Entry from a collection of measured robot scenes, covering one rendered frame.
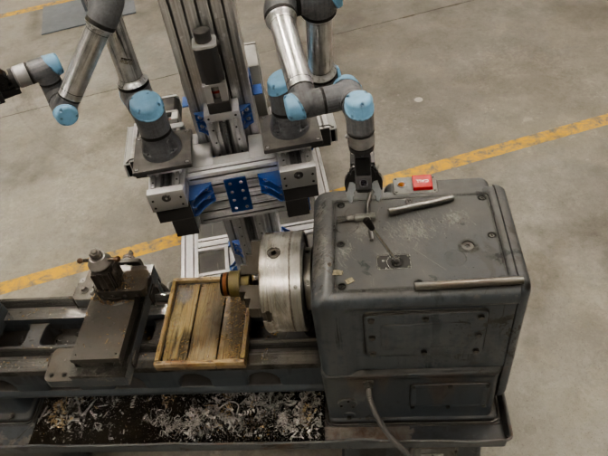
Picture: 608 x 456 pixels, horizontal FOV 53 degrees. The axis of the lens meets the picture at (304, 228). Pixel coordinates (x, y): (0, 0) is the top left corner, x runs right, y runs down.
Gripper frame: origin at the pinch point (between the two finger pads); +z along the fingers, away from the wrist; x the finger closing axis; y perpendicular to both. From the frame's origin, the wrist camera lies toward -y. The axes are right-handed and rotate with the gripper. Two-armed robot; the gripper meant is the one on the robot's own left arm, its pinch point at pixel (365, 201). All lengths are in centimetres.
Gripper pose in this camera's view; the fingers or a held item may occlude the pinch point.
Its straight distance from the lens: 182.3
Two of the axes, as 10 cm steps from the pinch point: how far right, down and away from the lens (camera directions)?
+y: 0.4, -7.2, 6.9
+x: -9.9, 0.5, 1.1
